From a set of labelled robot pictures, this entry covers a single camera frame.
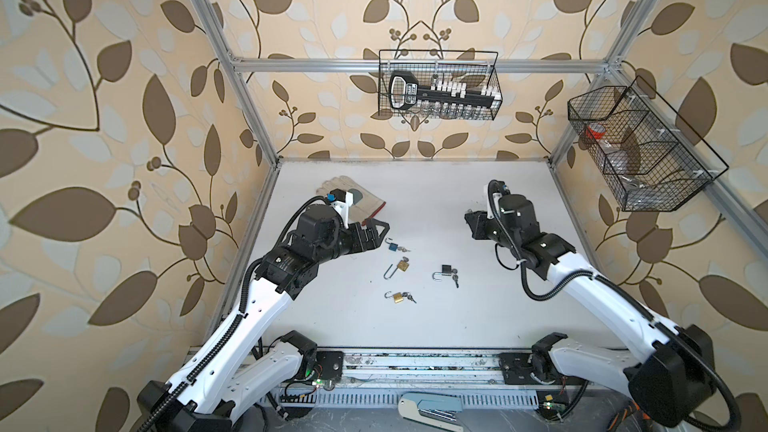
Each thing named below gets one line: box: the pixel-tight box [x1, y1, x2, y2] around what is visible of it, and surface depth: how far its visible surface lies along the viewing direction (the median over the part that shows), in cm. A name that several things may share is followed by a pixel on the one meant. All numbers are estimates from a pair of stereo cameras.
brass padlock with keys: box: [384, 290, 417, 304], surface depth 88 cm
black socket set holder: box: [388, 71, 504, 112], surface depth 86 cm
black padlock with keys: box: [432, 264, 459, 288], surface depth 93 cm
